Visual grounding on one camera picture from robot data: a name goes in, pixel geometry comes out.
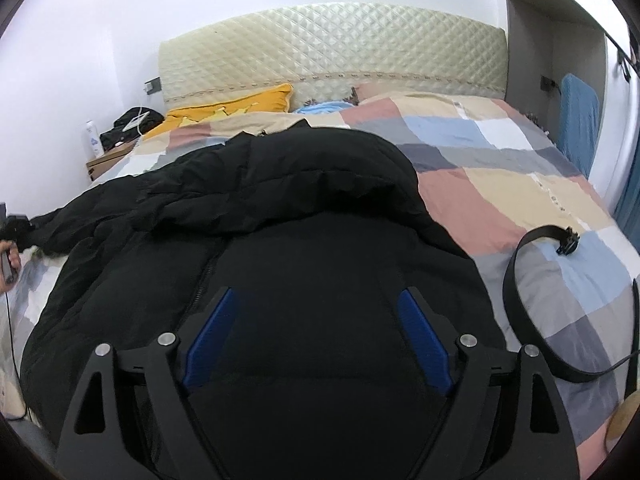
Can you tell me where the quilted cream headboard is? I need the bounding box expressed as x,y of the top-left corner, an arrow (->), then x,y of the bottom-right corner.
158,2 -> 509,113

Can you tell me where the black puffer jacket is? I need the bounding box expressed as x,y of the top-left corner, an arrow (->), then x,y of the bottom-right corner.
20,127 -> 508,480

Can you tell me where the checkered bed blanket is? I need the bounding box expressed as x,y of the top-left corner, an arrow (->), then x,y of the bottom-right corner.
0,91 -> 640,466

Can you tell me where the wooden nightstand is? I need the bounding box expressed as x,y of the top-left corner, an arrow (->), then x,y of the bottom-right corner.
85,140 -> 138,183

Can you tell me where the person's left hand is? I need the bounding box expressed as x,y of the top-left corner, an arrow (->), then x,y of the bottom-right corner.
0,241 -> 23,291

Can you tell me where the blue towel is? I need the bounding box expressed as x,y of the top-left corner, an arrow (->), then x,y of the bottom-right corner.
556,73 -> 601,179

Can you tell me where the black bag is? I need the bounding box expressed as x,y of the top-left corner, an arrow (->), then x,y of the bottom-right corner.
99,106 -> 166,151

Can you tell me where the light blue cloth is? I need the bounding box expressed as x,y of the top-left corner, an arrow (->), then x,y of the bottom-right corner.
292,99 -> 357,114

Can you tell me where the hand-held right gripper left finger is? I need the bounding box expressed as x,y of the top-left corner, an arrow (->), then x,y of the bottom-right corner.
56,287 -> 237,480

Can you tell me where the black belt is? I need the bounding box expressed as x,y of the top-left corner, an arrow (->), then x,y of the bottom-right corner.
503,225 -> 640,384

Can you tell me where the yellow pillow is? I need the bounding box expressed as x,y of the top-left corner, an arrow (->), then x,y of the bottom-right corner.
143,83 -> 294,137

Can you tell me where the white bottle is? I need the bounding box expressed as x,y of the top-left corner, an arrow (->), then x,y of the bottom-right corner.
85,120 -> 105,159

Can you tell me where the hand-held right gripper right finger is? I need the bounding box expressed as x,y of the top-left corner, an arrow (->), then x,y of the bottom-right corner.
397,287 -> 581,480

